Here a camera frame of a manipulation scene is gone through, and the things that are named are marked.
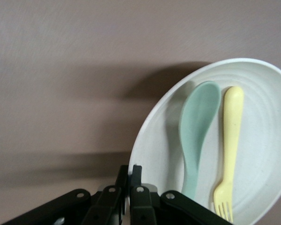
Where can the teal plastic spoon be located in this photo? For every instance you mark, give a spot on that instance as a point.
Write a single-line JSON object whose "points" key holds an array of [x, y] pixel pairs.
{"points": [[196, 117]]}

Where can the yellow plastic fork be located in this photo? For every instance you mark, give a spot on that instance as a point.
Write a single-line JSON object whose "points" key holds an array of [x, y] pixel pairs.
{"points": [[231, 129]]}

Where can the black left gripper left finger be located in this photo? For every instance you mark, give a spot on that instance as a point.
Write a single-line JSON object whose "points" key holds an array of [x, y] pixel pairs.
{"points": [[112, 201]]}

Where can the round white plate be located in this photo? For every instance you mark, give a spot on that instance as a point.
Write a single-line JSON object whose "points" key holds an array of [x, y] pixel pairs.
{"points": [[262, 140]]}

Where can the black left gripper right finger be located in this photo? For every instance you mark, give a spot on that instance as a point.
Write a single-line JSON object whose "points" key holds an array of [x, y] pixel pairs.
{"points": [[140, 204]]}

